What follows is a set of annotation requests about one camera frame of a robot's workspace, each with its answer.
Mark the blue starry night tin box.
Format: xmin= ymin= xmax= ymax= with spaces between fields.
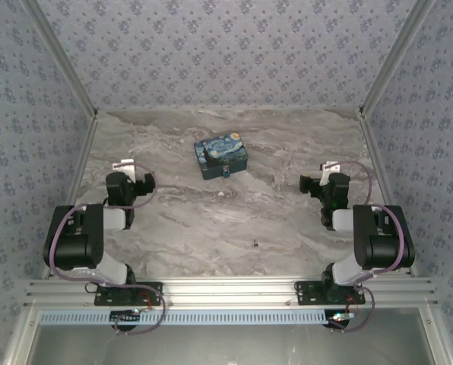
xmin=194 ymin=132 xmax=249 ymax=181

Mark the aluminium frame post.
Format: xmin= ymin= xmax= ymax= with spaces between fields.
xmin=357 ymin=0 xmax=437 ymax=122
xmin=21 ymin=0 xmax=100 ymax=122

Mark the aluminium mounting rail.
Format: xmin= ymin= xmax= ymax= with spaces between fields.
xmin=23 ymin=276 xmax=439 ymax=309

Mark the grey slotted cable duct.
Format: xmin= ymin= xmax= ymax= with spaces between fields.
xmin=39 ymin=309 xmax=336 ymax=327

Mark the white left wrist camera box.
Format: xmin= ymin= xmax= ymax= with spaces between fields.
xmin=112 ymin=159 xmax=137 ymax=183

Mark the black controller board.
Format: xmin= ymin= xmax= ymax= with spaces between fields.
xmin=327 ymin=310 xmax=359 ymax=330
xmin=110 ymin=309 xmax=141 ymax=331

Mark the black left controller board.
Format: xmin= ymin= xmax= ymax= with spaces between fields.
xmin=110 ymin=309 xmax=141 ymax=331

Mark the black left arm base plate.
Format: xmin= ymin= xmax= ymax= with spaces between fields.
xmin=93 ymin=281 xmax=164 ymax=306

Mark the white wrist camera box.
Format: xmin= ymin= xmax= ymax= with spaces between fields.
xmin=319 ymin=160 xmax=342 ymax=187
xmin=112 ymin=159 xmax=137 ymax=183

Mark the aluminium table edge rail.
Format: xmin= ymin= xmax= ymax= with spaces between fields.
xmin=357 ymin=112 xmax=420 ymax=278
xmin=40 ymin=113 xmax=100 ymax=281

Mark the grey sheet metal shelf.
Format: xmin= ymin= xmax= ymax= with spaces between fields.
xmin=2 ymin=307 xmax=453 ymax=365

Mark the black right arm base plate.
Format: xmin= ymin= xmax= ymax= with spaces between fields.
xmin=294 ymin=280 xmax=366 ymax=306

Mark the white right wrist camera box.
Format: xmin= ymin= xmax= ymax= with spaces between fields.
xmin=319 ymin=160 xmax=342 ymax=187

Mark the black right controller board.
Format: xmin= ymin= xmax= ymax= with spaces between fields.
xmin=327 ymin=310 xmax=359 ymax=330

